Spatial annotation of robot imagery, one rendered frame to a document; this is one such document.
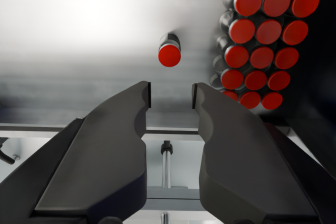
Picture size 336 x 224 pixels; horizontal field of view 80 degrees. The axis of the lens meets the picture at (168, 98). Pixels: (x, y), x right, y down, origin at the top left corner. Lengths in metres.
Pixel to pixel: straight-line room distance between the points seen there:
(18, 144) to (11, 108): 1.55
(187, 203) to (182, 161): 0.58
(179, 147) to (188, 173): 0.30
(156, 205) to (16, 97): 0.89
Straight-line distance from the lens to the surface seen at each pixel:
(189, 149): 1.56
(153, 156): 1.61
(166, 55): 0.19
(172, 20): 0.22
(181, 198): 1.12
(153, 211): 1.10
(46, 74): 0.28
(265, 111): 0.30
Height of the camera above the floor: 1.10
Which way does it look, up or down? 60 degrees down
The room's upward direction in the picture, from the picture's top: 179 degrees counter-clockwise
